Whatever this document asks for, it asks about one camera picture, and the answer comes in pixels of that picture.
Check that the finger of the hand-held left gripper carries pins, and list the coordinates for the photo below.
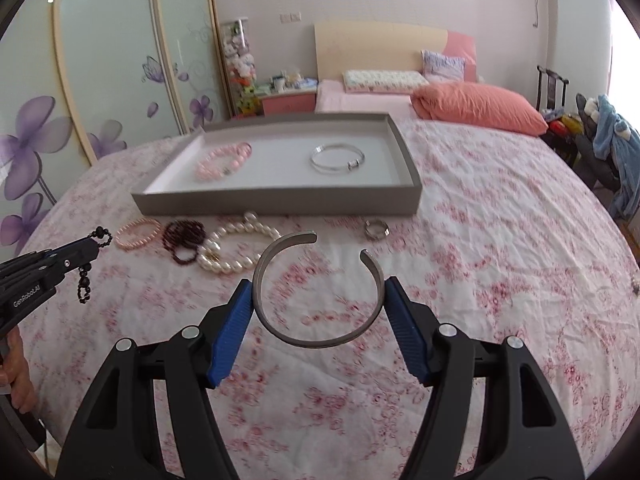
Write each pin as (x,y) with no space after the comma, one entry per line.
(70,249)
(75,262)

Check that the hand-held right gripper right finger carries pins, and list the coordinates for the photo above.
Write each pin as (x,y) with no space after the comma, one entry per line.
(402,330)

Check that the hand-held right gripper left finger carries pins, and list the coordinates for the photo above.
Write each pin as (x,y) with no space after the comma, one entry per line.
(230,330)

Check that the silver cuff bangle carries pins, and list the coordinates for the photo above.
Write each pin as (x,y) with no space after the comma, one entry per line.
(300,341)

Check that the grey jewelry tray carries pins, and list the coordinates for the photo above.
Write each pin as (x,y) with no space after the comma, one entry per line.
(275,204)

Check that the person's left hand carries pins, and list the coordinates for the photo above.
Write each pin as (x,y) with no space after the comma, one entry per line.
(20,380)

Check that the pink floral bed sheet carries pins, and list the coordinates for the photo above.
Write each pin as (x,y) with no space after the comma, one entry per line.
(500,285)

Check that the floral sliding door wardrobe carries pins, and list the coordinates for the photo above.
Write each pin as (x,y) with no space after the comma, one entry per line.
(100,85)

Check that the thin silver bangle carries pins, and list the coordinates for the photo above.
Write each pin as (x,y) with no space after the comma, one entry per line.
(356,164)

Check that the pink and beige nightstand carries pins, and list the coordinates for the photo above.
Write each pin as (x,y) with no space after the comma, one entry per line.
(287,104)

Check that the plain pink bed sheet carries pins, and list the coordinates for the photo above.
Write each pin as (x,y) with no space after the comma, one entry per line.
(350,102)

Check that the coral folded quilt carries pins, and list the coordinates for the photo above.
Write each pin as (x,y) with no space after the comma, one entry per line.
(475,107)

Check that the white patterned pillow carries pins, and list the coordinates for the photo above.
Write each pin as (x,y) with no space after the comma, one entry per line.
(385,80)

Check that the clear tube of plush toys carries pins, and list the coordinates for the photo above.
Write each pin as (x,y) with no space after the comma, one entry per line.
(240,60)

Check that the grey padded chair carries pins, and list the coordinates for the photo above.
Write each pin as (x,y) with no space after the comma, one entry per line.
(587,155)

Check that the assorted small nightstand items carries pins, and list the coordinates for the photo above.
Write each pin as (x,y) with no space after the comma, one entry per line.
(292,82)

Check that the red and yellow toy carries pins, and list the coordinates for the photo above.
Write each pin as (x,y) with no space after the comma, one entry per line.
(565,122)

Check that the purple patterned pillow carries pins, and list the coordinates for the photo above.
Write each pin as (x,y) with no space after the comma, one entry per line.
(442,66)

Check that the dark wooden chair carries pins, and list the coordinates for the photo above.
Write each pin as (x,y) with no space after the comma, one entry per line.
(550,87)

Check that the beige and pink headboard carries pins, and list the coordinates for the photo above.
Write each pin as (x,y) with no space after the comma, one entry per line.
(375,47)

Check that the blue plush robe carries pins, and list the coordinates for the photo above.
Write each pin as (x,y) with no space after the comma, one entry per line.
(612,135)

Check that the white wall socket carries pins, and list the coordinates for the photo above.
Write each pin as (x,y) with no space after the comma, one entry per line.
(290,17)

